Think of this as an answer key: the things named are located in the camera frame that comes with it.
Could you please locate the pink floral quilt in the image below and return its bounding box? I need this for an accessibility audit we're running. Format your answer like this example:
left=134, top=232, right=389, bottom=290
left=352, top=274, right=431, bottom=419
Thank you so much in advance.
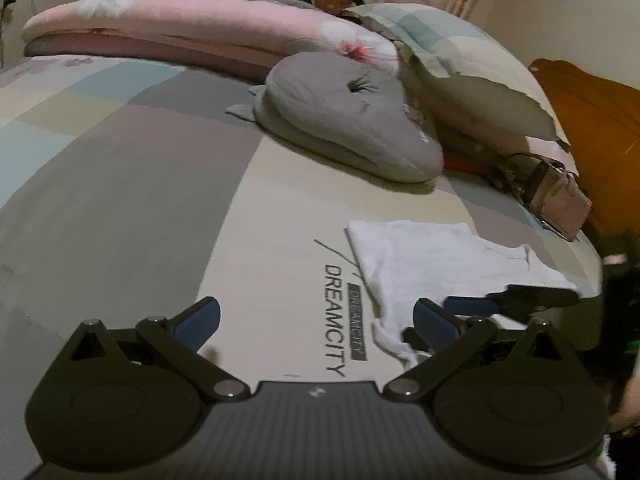
left=22, top=0, right=402, bottom=82

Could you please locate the pink handbag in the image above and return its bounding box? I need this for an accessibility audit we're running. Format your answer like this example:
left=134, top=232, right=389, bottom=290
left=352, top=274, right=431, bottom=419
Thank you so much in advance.
left=492, top=152, right=594, bottom=244

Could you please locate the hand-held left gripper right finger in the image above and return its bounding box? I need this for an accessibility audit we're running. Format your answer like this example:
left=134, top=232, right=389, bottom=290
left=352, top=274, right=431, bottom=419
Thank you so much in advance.
left=384, top=298, right=591, bottom=403

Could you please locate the grey round cushion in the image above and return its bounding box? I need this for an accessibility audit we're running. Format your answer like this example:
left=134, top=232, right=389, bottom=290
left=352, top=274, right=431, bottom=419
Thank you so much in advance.
left=225, top=52, right=446, bottom=184

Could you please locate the cream pillow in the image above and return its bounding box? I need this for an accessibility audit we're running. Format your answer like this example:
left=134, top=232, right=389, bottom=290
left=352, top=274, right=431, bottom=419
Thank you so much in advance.
left=345, top=2, right=572, bottom=145

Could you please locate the white printed sweatshirt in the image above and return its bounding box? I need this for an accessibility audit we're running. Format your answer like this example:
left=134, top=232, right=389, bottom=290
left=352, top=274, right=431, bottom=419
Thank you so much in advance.
left=345, top=219, right=579, bottom=367

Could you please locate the person's right forearm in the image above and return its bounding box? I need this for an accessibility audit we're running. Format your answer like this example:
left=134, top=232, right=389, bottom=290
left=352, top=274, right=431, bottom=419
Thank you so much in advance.
left=606, top=360, right=640, bottom=480

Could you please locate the patchwork bed sheet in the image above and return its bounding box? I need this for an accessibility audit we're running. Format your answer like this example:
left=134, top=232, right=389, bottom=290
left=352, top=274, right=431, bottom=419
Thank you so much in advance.
left=0, top=52, right=603, bottom=461

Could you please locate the wooden bed headboard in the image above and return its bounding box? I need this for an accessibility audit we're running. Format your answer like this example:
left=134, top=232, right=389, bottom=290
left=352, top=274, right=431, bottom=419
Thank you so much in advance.
left=527, top=57, right=640, bottom=243

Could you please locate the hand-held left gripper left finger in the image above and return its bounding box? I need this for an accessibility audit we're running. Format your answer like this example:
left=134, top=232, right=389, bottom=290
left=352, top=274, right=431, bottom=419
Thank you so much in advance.
left=42, top=296, right=249, bottom=402

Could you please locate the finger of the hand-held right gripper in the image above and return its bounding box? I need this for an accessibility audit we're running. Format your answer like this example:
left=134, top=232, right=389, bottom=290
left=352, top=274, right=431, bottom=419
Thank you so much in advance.
left=444, top=284, right=582, bottom=325
left=402, top=327, right=432, bottom=356

